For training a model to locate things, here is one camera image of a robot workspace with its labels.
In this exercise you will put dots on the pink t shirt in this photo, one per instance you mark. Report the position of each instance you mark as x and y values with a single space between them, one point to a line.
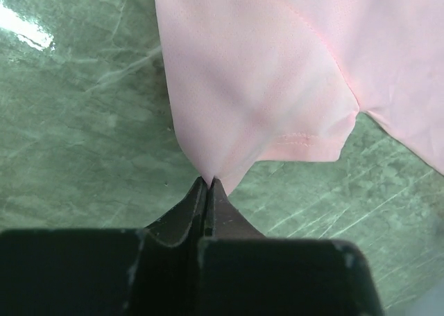
284 80

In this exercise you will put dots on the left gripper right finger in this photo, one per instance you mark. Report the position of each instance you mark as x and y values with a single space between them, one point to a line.
242 272

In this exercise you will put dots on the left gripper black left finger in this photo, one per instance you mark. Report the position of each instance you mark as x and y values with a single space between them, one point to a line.
142 271

